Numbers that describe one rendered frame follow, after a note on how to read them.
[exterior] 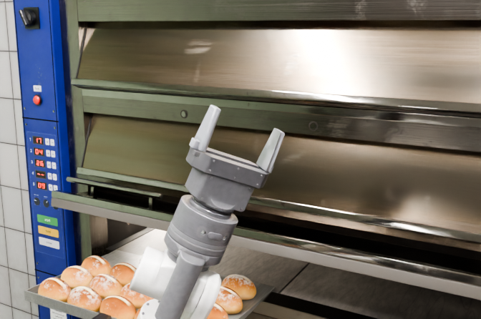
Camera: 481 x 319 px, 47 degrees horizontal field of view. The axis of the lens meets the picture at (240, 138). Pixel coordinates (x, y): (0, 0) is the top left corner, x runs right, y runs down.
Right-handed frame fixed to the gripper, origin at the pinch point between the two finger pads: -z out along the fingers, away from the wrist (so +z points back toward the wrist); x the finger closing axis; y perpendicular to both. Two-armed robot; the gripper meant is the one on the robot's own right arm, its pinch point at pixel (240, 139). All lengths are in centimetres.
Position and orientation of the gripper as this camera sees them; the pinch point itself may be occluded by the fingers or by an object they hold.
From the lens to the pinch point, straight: 76.6
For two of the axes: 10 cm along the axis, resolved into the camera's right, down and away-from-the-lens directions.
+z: -3.9, 9.1, 1.4
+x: -8.3, -2.9, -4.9
